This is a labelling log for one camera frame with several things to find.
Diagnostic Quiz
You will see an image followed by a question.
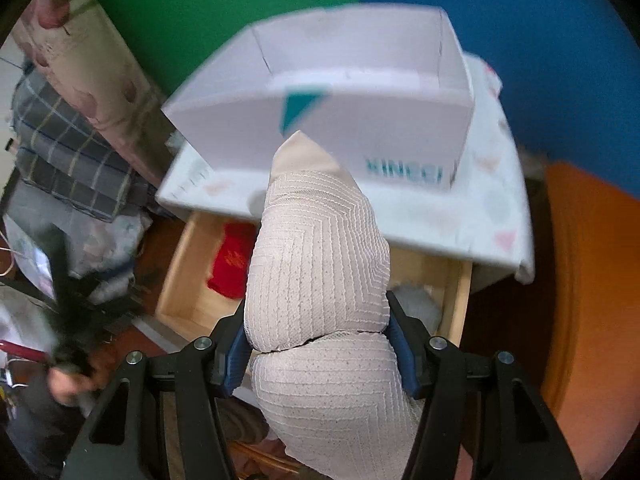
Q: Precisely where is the white cardboard box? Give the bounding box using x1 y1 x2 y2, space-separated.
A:
163 3 475 190

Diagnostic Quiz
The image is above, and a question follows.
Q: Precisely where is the blue foam wall mat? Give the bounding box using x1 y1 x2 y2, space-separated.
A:
361 0 639 195

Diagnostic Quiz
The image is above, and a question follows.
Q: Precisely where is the wooden drawer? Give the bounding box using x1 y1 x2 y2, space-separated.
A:
155 211 472 344

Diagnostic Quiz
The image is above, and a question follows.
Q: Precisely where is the white patterned bedding bag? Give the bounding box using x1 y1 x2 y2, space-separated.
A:
3 181 152 292

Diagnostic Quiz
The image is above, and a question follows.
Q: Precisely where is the red underwear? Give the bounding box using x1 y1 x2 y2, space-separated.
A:
207 222 257 300

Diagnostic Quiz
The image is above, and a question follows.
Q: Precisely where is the floral pink curtain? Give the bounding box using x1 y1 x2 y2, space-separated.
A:
12 0 175 186

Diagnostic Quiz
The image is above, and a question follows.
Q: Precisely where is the beige ribbed underwear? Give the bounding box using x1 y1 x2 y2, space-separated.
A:
244 132 421 479

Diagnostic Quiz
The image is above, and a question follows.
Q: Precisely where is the grey plaid blanket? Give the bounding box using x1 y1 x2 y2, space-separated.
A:
11 60 154 222

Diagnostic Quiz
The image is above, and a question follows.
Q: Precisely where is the person's left hand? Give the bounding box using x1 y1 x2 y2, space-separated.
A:
47 344 118 406

